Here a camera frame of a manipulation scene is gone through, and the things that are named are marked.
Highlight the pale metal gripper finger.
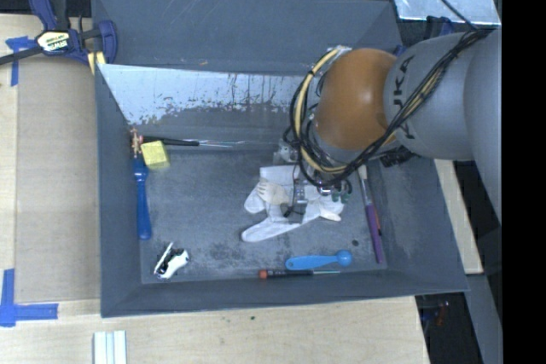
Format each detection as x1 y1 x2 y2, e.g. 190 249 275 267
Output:
294 181 309 225

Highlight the beige wooden fork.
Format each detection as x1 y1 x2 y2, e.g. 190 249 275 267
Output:
257 178 292 206

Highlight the white cloth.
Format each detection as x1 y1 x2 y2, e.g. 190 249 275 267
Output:
241 165 345 244

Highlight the blue measuring spoon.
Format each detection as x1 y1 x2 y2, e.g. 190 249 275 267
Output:
284 249 354 271

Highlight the purple paintbrush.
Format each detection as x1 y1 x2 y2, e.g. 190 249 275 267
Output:
357 165 386 265

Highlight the small black screwdriver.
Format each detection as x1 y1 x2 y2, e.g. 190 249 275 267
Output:
257 268 342 280

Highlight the thin black pen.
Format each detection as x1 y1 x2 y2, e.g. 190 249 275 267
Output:
142 136 234 149

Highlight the yellow cube block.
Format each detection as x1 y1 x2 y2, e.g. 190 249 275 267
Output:
140 140 171 171

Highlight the grey metal bin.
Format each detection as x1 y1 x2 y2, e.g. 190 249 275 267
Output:
90 0 471 319

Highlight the blue handled tool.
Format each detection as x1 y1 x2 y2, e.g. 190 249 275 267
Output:
129 127 154 241

